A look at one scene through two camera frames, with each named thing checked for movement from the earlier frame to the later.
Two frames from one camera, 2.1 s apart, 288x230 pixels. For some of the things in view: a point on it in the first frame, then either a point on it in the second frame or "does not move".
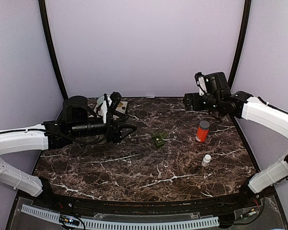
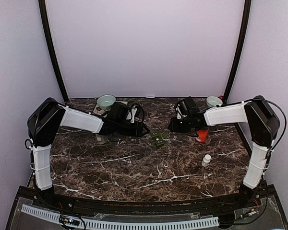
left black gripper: (115, 135) → (138, 131)
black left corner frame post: (52, 47) does not move
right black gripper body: (198, 105) → (181, 127)
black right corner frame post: (242, 42) does not move
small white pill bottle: (206, 160) does not move
